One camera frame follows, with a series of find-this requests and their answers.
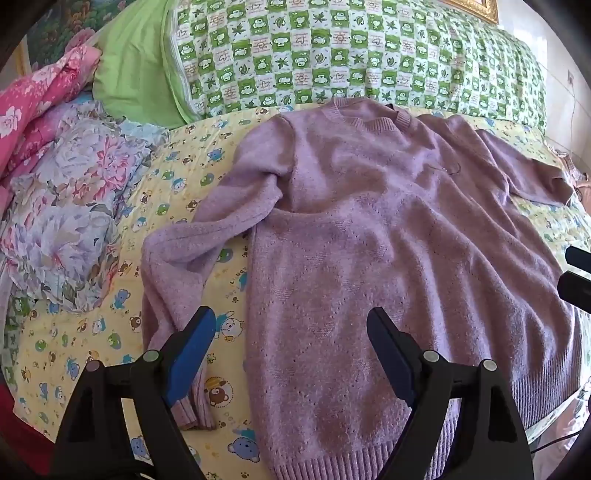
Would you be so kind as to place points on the plain green pillow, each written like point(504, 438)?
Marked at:
point(134, 69)

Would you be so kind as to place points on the green checked frog quilt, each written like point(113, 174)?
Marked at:
point(323, 50)

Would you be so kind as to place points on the purple knit sweater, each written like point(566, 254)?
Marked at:
point(369, 258)

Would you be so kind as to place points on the gold picture frame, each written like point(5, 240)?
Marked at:
point(475, 9)

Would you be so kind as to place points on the red cloth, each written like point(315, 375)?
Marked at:
point(23, 438)

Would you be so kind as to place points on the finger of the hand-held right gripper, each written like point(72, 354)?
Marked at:
point(575, 290)
point(579, 257)

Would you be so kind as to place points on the yellow cartoon bear bedsheet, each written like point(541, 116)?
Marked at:
point(194, 194)

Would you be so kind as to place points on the blue purple floral cloth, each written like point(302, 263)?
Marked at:
point(69, 194)

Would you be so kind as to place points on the pink patterned cloth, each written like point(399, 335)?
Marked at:
point(575, 170)

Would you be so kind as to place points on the pink floral quilt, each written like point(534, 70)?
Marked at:
point(27, 101)

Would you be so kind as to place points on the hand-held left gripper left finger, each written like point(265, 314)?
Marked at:
point(191, 355)

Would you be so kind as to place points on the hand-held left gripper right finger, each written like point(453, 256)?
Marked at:
point(392, 355)

